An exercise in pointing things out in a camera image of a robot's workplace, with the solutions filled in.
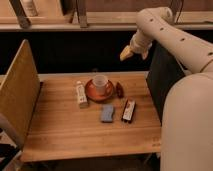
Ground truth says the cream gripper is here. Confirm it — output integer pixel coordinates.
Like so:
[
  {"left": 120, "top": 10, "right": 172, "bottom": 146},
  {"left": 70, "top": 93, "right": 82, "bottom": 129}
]
[{"left": 120, "top": 32, "right": 153, "bottom": 61}]

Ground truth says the white ceramic cup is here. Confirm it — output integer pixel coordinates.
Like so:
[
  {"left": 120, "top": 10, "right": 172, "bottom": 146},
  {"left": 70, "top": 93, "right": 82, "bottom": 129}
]
[{"left": 92, "top": 74, "right": 108, "bottom": 95}]

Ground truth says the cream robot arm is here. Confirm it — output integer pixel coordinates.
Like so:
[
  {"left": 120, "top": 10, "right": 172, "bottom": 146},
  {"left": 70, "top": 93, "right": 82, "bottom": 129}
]
[{"left": 120, "top": 7, "right": 213, "bottom": 171}]

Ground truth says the right dark side panel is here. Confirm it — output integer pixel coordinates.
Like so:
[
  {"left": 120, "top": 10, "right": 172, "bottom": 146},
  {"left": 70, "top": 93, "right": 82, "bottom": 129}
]
[{"left": 146, "top": 42, "right": 185, "bottom": 120}]

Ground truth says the small dark red object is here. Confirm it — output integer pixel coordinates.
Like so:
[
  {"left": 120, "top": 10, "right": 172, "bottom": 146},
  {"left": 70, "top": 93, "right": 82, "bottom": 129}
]
[{"left": 116, "top": 82, "right": 124, "bottom": 98}]

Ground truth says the orange saucer plate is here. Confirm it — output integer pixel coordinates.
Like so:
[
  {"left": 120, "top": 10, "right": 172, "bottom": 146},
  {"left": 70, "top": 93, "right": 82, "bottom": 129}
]
[{"left": 85, "top": 80, "right": 114, "bottom": 102}]

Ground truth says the blue sponge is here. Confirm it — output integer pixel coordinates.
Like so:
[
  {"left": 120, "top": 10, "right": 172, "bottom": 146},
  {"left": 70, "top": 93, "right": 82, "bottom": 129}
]
[{"left": 101, "top": 104, "right": 114, "bottom": 122}]

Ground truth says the white small carton box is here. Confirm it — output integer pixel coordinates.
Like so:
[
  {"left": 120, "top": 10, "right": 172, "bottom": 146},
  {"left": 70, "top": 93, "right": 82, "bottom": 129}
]
[{"left": 76, "top": 81, "right": 88, "bottom": 108}]

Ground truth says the wooden shelf ledge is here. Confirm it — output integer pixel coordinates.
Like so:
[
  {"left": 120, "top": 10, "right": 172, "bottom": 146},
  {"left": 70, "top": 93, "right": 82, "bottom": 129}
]
[{"left": 0, "top": 11, "right": 213, "bottom": 31}]

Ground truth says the left wooden side panel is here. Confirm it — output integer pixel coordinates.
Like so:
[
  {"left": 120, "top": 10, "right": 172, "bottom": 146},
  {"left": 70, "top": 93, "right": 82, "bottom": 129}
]
[{"left": 0, "top": 39, "right": 40, "bottom": 148}]

